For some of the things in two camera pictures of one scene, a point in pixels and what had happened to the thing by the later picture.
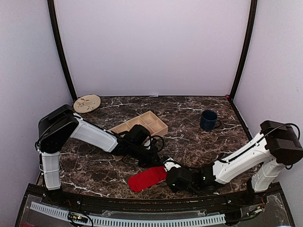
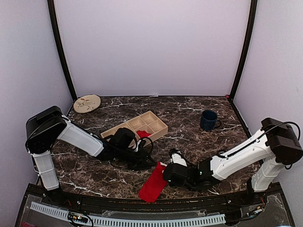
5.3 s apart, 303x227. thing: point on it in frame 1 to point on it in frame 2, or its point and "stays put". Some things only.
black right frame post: (253, 7) stays put
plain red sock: (147, 178) to (155, 185)
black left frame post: (60, 51) stays put
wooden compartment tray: (155, 126) stays put
